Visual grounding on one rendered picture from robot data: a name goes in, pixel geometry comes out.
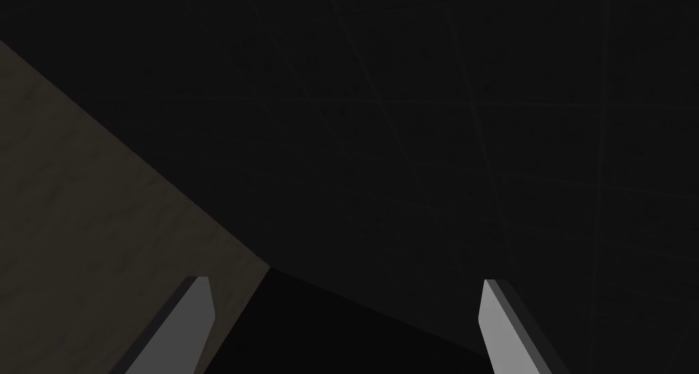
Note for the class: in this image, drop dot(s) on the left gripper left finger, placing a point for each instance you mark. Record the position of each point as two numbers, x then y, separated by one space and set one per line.
175 336

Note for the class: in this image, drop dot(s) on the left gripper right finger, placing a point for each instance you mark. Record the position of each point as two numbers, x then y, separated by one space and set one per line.
510 338

